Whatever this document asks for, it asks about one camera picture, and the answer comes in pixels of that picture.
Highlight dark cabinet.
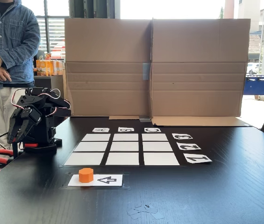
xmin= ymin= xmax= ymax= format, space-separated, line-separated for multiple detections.
xmin=33 ymin=75 xmax=64 ymax=94

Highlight paper sheet number 3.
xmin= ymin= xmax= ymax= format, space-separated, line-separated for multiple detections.
xmin=171 ymin=133 xmax=193 ymax=140

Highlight red black clamp with knob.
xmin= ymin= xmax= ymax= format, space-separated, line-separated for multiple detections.
xmin=12 ymin=141 xmax=39 ymax=160

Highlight white red servo cable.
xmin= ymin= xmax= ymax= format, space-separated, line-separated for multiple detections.
xmin=10 ymin=88 xmax=61 ymax=117

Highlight orange white carton pack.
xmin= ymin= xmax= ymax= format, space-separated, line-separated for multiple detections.
xmin=35 ymin=59 xmax=65 ymax=77

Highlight blue foosball table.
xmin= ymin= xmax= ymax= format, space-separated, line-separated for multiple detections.
xmin=243 ymin=74 xmax=264 ymax=107

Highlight person's right hand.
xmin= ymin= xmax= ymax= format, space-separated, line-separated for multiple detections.
xmin=0 ymin=68 xmax=13 ymax=83

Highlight brown cardboard box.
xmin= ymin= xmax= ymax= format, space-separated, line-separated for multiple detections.
xmin=64 ymin=18 xmax=153 ymax=120
xmin=150 ymin=18 xmax=252 ymax=127

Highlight paper sheet number 2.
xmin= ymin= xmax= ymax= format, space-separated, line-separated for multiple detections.
xmin=176 ymin=142 xmax=202 ymax=151

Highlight white arrow paper sheet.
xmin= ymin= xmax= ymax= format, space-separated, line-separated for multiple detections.
xmin=67 ymin=174 xmax=123 ymax=187

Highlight grey tape strip on cardboard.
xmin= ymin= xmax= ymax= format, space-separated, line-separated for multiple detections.
xmin=142 ymin=62 xmax=151 ymax=81

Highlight round orange token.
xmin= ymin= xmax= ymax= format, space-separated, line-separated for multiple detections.
xmin=78 ymin=168 xmax=94 ymax=183

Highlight person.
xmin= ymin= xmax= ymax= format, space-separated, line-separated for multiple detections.
xmin=0 ymin=0 xmax=41 ymax=152

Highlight nine-square white grid sheet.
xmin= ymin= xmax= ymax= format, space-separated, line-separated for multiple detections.
xmin=64 ymin=133 xmax=181 ymax=167

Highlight clear tape scraps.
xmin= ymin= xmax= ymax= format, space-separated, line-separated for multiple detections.
xmin=126 ymin=204 xmax=165 ymax=220

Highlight paper sheet number 1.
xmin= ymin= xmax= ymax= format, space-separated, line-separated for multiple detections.
xmin=183 ymin=153 xmax=213 ymax=164

